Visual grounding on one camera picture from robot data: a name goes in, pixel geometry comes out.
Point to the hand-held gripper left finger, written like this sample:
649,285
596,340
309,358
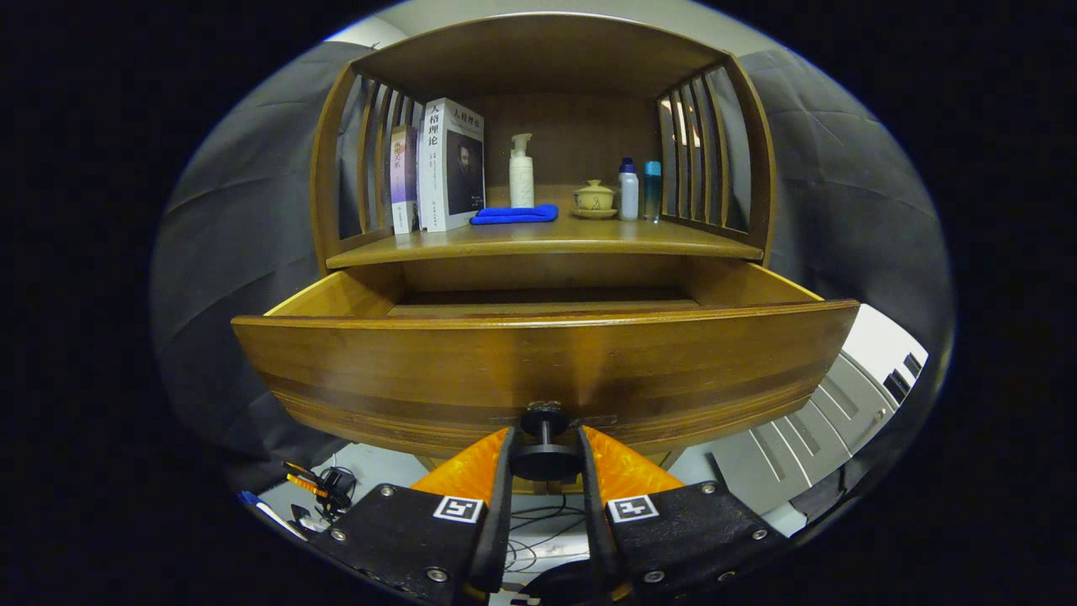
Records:
496,522

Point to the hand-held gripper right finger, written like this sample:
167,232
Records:
596,522

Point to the black drawer knob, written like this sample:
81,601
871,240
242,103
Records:
545,461

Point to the wooden drawer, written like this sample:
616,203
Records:
538,362

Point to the white grey cabinet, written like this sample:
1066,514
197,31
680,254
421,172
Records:
841,404

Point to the wooden countertop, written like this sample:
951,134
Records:
547,240

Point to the wooden cabinet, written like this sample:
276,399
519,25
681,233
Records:
538,50

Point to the orange black device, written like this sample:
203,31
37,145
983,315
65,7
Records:
332,484

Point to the blue folded cloth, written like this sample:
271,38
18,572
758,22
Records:
513,215

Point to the beige lidded teacup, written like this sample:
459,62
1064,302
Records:
595,199

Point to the white bottle blue cap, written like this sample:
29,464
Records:
628,194

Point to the teal clear bottle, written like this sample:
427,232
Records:
653,189

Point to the white pump bottle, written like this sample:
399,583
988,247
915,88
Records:
522,181

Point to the white portrait book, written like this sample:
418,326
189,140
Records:
463,168

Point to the purple book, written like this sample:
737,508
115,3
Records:
404,177

